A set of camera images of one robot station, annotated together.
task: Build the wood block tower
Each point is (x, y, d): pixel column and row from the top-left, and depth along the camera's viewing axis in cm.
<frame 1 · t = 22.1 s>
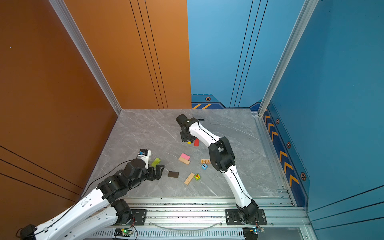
left hand: (157, 165, 78), fingers open
right hand: (186, 139, 101), fingers open
dark brown wood block: (174, 174, 89), on the table
pink wood block: (185, 156, 96), on the table
plain long wood block: (186, 161, 94), on the table
blue letter P cube: (204, 166, 91), point 2 cm above the table
engraved long wood block: (189, 178, 87), point 2 cm above the table
green cube red figure: (197, 176, 87), point 2 cm above the table

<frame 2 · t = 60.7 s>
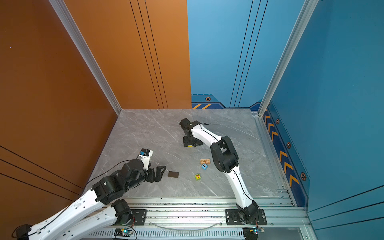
left hand: (159, 165, 74), fingers open
right hand: (190, 144, 100), fingers open
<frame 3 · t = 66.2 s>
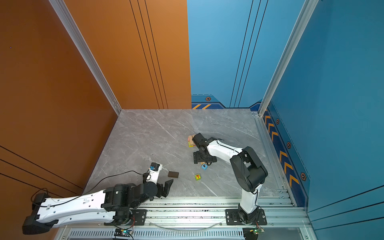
left hand: (166, 178, 73), fingers open
right hand: (201, 160, 92), fingers open
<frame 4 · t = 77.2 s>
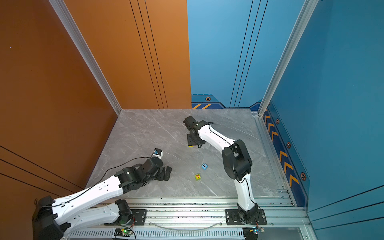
left hand: (165, 167, 79), fingers open
right hand: (192, 142, 94), fingers open
